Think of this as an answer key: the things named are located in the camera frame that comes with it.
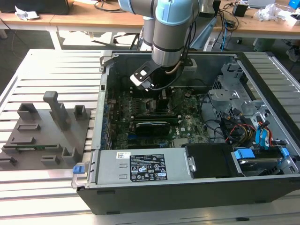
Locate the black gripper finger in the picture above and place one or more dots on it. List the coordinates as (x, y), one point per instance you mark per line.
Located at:
(163, 105)

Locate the thin metal locking lever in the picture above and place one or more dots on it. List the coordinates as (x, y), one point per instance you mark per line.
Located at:
(178, 105)

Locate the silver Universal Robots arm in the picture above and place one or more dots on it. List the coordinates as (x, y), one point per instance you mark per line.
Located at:
(168, 30)

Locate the black-latched RAM slot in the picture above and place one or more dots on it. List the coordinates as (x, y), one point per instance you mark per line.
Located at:
(140, 95)
(154, 119)
(154, 115)

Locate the black graphics card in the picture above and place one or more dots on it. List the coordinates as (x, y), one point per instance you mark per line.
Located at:
(152, 129)

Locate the round coin battery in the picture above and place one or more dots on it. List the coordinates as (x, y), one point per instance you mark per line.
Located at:
(187, 94)

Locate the green motherboard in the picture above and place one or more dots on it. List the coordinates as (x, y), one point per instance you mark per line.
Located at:
(194, 112)

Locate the silver chipset heat sink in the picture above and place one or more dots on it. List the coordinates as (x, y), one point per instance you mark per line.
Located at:
(181, 142)

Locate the blue expansion slot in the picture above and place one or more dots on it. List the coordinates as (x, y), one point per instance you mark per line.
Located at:
(132, 137)

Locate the silver metal drive cage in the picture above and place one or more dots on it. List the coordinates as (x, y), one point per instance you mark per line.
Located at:
(222, 97)

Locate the silver power supply with label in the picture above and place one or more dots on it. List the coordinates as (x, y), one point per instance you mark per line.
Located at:
(112, 168)

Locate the black open PC case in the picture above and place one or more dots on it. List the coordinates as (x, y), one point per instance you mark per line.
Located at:
(164, 197)

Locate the grey parts rack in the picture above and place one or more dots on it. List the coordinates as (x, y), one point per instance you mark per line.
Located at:
(75, 136)

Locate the blue disk carrier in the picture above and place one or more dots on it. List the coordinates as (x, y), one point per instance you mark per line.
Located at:
(243, 154)

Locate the small black box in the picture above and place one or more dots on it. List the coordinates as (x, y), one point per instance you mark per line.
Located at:
(239, 10)

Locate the grey-green cabinet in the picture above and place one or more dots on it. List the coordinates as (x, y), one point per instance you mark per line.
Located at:
(264, 45)

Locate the blue case latch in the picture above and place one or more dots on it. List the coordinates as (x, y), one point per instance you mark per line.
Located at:
(78, 170)

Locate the silver hard disk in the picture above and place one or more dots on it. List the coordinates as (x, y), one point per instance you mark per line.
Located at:
(257, 162)

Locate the flat grey device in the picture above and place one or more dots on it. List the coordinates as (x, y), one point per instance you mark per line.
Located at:
(261, 2)

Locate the clear plastic bags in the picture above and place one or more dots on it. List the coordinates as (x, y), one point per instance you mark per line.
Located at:
(269, 11)

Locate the green RAM stick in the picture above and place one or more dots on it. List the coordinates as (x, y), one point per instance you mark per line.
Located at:
(38, 147)

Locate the white sneaker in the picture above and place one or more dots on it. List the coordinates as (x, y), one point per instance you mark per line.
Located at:
(294, 55)

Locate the large black case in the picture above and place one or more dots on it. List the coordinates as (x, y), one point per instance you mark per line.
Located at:
(47, 7)

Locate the white cardboard box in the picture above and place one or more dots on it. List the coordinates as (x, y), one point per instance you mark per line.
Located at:
(295, 20)

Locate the small blue box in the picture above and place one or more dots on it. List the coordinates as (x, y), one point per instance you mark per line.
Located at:
(292, 3)

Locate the crumpled white paper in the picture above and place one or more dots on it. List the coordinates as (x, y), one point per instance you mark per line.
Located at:
(25, 14)

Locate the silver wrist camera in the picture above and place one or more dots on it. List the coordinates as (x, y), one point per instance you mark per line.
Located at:
(138, 78)
(191, 65)

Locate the wooden desk white frame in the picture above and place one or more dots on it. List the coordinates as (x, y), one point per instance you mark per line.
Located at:
(89, 21)
(257, 28)

